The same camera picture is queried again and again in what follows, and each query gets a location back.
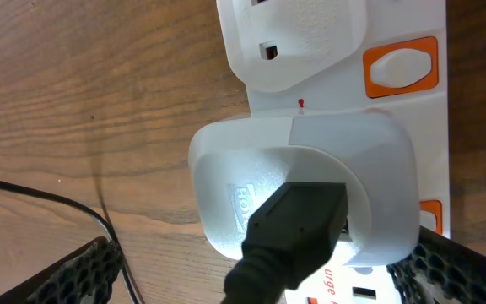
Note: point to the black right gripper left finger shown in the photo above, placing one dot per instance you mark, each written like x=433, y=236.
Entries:
x=83, y=276

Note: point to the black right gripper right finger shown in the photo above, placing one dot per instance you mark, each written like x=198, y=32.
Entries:
x=439, y=270

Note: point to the white USB charger adapter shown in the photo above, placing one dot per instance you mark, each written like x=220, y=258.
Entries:
x=236, y=165

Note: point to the white power strip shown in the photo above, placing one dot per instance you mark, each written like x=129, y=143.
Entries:
x=331, y=57

